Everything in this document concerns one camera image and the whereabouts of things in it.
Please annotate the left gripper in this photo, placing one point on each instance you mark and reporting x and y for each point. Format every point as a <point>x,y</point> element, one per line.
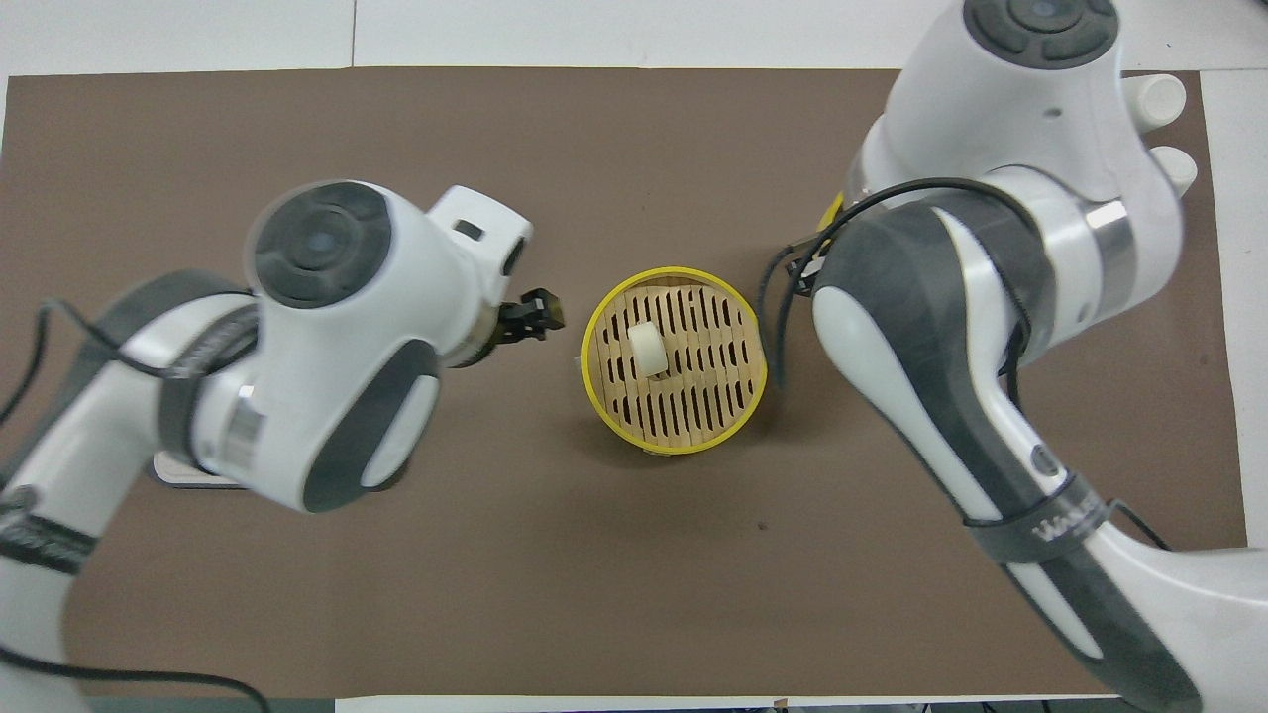
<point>485,257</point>

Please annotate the white steamed bun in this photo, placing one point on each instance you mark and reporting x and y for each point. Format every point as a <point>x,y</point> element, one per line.
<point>649,349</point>

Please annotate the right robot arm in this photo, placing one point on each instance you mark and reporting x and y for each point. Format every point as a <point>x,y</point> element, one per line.
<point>991,347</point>

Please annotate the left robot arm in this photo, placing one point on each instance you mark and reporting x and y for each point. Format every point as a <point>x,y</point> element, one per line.
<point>327,347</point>

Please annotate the bamboo steamer with yellow rim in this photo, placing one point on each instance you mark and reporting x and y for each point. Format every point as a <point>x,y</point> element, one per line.
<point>693,396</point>

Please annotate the brown table mat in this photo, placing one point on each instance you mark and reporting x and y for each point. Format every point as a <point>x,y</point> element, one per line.
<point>555,574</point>

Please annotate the white cup with blue rim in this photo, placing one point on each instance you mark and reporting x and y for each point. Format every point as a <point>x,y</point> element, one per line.
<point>1177,170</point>

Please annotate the white plastic cup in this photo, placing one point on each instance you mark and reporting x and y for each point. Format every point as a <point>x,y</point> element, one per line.
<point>1157,99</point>

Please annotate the white cutting board grey frame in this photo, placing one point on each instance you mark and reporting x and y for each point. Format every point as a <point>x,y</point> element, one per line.
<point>193,473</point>

